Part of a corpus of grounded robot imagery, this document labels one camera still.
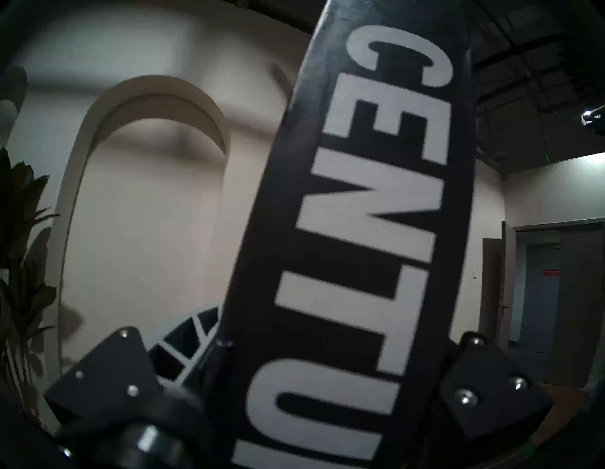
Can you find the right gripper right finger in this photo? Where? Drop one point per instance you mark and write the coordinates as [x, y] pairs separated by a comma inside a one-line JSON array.
[[491, 392]]

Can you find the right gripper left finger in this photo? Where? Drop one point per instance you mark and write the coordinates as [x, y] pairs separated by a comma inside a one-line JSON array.
[[104, 373]]

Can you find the black CENTURY book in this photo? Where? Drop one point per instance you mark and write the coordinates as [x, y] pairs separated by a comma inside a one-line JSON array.
[[340, 260]]

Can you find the dark grey door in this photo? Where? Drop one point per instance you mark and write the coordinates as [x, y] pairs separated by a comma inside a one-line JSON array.
[[543, 302]]

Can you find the tall green potted plant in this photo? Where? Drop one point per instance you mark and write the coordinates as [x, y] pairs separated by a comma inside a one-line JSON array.
[[19, 236]]

